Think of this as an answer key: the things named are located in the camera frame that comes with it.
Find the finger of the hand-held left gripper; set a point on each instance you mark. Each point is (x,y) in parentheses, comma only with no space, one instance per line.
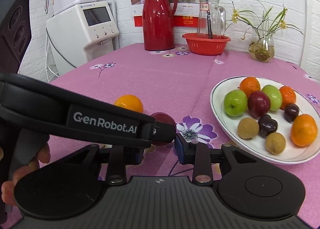
(165,132)

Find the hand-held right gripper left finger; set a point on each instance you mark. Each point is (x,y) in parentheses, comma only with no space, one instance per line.
(138,157)

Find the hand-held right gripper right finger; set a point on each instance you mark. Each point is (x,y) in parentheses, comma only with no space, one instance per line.
(179,144)

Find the maroon plum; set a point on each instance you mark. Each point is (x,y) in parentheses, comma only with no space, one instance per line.
(162,117)

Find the small brown kiwi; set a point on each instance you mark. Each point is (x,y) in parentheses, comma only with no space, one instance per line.
(248,128)
(275,143)

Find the large red plum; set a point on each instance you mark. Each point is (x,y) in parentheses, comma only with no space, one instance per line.
(258,104)

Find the dark purple plum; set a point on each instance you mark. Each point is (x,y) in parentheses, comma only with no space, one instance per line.
(291,112)
(267,125)

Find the white oval plate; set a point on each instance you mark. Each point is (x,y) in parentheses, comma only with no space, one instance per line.
(296,155)

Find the oval orange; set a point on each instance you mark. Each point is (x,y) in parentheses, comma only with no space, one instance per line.
(303,130)

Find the person's left hand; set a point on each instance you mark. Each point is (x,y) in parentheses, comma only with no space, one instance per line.
(43,155)

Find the round orange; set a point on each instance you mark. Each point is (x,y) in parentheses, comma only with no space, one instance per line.
(128,102)

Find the pink floral tablecloth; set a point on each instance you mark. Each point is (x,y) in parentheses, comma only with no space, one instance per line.
(162,76)

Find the white appliance with screen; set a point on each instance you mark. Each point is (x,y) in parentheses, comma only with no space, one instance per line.
(70,44)

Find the green apple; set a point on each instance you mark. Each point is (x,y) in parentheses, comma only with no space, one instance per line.
(273,96)
(235,102)

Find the black speaker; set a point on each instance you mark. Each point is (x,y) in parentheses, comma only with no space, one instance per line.
(15,31)

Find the small mandarin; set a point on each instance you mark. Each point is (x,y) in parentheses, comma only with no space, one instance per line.
(250,84)
(288,96)

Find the red plastic basket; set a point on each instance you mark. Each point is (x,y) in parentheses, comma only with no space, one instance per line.
(205,46)

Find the dark stirring stick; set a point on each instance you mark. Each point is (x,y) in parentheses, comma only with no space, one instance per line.
(209,29)

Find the red thermos jug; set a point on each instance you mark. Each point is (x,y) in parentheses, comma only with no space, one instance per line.
(157,19)

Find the glass pitcher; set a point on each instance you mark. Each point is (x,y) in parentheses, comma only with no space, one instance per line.
(203,19)

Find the glass vase with green plant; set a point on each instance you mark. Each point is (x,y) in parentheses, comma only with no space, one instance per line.
(261,54)

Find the white wall pipe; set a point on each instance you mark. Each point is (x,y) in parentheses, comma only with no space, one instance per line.
(306,19)

